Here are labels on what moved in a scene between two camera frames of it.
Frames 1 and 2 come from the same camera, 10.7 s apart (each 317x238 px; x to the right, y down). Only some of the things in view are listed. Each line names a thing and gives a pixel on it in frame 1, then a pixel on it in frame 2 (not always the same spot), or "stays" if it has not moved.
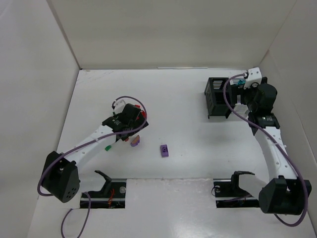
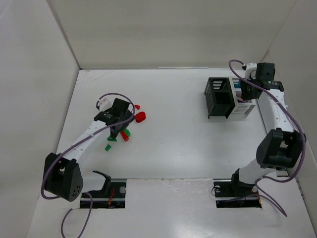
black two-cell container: x=215 y=100 stays
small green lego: x=108 y=148 stays
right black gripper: x=233 y=92 -> x=247 y=91
